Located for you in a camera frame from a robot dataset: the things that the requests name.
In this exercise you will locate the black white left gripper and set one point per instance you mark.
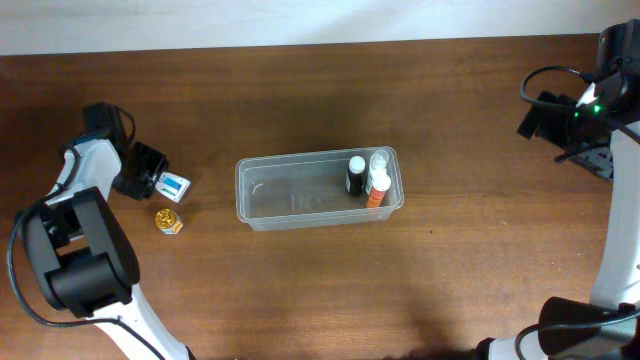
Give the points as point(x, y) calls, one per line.
point(138, 170)

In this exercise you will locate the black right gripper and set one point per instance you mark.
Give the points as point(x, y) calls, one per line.
point(551, 120)

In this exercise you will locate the white Panadol box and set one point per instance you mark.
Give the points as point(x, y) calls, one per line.
point(172, 186)

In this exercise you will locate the small gold lid jar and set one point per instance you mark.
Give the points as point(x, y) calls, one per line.
point(168, 221)

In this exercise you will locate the white spray bottle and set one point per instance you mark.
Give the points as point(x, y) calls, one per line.
point(377, 165)

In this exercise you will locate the orange tube white cap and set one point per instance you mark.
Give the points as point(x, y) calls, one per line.
point(380, 184)

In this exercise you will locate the dark syrup bottle white cap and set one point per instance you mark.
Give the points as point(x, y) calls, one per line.
point(354, 175)

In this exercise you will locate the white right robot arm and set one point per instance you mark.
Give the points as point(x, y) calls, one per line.
point(600, 133)

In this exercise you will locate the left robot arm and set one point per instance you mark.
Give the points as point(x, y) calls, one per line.
point(80, 256)

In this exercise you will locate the clear plastic container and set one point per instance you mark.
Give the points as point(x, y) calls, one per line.
point(304, 190)

